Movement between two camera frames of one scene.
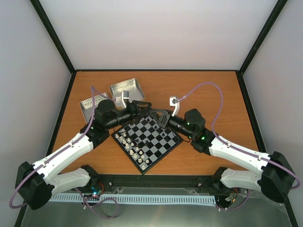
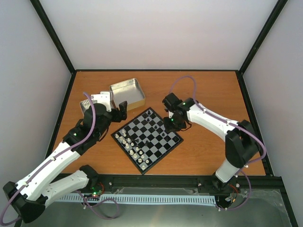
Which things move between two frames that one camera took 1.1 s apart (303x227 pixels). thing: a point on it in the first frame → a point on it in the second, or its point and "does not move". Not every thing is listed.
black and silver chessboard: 144,143 does not move
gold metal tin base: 130,88 does not move
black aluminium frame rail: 204,181 does not move
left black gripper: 136,111 → 119,117
